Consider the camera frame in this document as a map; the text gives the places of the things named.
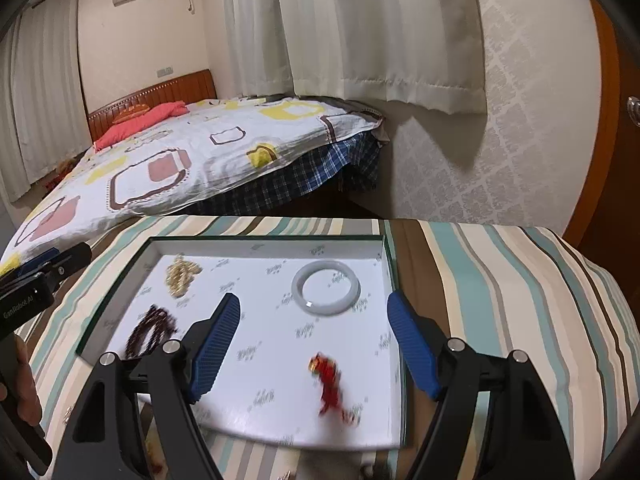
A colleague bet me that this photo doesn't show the metal door knob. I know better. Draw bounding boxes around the metal door knob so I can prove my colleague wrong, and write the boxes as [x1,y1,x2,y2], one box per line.
[626,96,640,127]

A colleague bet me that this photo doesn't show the wooden door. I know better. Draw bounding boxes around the wooden door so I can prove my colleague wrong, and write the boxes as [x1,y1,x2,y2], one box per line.
[563,0,639,296]

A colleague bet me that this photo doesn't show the cream pearl necklace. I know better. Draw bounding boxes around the cream pearl necklace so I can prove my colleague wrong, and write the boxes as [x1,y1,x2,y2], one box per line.
[165,253,204,302]

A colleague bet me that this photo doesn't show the gold charm red cord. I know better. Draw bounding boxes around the gold charm red cord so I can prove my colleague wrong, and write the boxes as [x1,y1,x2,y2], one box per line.
[307,351,364,428]

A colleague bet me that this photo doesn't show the white curtain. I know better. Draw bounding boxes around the white curtain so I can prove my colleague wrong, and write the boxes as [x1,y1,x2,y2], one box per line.
[1,0,91,202]
[224,0,486,114]

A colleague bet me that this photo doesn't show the orange round cushion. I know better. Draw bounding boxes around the orange round cushion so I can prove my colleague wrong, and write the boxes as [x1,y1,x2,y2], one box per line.
[112,103,150,126]

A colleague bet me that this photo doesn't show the wooden bed headboard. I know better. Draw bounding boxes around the wooden bed headboard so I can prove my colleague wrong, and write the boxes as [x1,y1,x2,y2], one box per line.
[87,70,217,141]

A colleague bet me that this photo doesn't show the person's left hand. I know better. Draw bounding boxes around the person's left hand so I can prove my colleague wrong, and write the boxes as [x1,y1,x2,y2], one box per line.
[12,334,42,427]

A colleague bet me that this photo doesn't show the wall power socket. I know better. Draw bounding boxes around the wall power socket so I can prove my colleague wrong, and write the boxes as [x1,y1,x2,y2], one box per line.
[156,66,174,78]

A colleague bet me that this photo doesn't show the dark red bead bracelet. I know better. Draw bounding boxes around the dark red bead bracelet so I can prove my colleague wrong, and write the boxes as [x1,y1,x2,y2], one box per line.
[121,303,180,361]

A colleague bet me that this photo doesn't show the patterned white bed quilt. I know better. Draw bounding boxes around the patterned white bed quilt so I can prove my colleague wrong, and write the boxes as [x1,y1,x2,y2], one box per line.
[1,96,386,272]

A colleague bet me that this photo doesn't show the white jade bangle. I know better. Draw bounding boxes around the white jade bangle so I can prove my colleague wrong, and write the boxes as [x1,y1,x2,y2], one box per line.
[291,260,361,318]

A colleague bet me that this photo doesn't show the blue plaid bed sheet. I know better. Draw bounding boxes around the blue plaid bed sheet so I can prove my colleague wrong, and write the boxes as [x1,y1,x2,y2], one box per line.
[181,132,383,219]

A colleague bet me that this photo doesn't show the pink pillow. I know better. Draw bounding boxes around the pink pillow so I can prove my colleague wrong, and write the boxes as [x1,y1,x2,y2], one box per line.
[93,101,190,152]

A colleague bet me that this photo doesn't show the white left curtain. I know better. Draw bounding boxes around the white left curtain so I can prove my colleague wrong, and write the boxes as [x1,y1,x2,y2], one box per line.
[1,0,91,202]

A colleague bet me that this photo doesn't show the white middle curtain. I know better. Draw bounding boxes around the white middle curtain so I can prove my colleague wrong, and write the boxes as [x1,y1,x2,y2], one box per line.
[224,0,486,114]

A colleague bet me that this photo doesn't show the green white jewelry box tray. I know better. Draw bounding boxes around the green white jewelry box tray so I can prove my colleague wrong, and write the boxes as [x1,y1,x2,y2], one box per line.
[77,235,407,451]

